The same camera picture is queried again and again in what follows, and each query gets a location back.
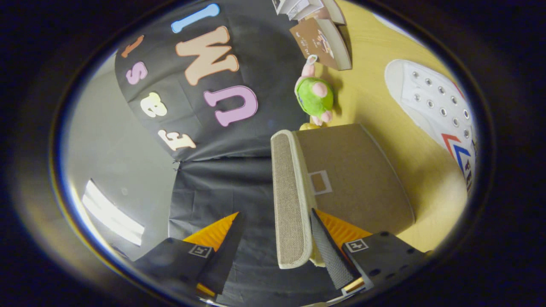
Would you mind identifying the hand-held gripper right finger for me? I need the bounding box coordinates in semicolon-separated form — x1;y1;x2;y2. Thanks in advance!
310;208;430;298

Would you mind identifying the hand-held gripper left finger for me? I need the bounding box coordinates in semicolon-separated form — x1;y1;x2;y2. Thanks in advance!
132;212;246;301

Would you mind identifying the brown fabric storage box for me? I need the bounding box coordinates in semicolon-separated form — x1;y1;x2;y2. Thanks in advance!
293;124;415;236

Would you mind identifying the white shoe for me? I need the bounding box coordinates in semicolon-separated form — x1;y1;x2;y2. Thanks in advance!
384;59;477;197

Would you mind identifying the ceiling light panel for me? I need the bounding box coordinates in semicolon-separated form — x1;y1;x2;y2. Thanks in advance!
82;179;145;247

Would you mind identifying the green and pink plush toy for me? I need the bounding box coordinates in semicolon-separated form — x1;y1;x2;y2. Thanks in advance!
294;55;335;127

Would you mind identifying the brown book with illustrated cover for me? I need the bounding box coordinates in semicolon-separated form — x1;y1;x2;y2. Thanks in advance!
289;17;352;71

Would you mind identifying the brown book under white books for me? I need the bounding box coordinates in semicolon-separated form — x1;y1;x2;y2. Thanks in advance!
319;0;346;25

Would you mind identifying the white book with portrait photo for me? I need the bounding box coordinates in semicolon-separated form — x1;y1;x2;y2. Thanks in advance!
287;0;325;21

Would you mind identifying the white book with patterned cover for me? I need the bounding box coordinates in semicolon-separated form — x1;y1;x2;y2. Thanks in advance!
272;0;299;15

